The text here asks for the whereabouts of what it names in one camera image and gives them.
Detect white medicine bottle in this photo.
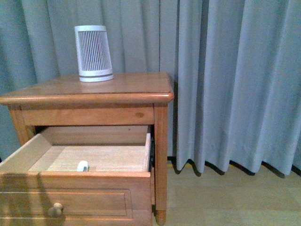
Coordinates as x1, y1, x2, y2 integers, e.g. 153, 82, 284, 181
76, 161, 89, 172

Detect wooden drawer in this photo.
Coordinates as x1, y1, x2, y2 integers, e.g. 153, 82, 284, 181
0, 126, 153, 226

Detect wooden nightstand cabinet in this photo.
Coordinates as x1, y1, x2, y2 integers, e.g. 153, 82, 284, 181
0, 72, 174, 226

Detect right grey-green curtain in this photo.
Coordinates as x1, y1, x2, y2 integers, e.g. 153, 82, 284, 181
176, 0, 301, 175

